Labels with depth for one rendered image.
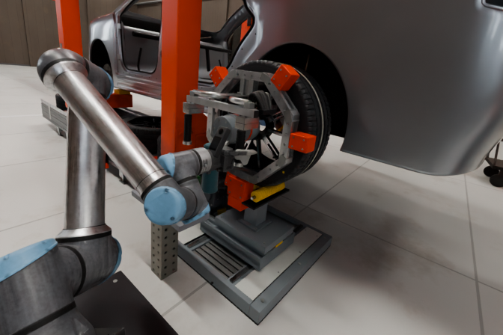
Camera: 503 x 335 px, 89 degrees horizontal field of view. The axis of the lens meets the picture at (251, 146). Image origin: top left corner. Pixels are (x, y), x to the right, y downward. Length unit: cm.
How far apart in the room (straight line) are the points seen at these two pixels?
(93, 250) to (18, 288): 20
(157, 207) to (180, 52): 108
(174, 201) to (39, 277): 36
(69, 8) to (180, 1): 193
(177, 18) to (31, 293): 130
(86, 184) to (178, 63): 88
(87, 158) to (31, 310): 41
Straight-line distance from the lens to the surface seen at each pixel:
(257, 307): 139
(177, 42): 156
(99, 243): 94
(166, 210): 64
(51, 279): 83
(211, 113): 143
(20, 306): 82
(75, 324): 85
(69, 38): 335
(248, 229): 158
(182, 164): 79
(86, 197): 94
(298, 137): 109
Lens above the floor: 112
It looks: 16 degrees down
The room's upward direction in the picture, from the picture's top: 6 degrees clockwise
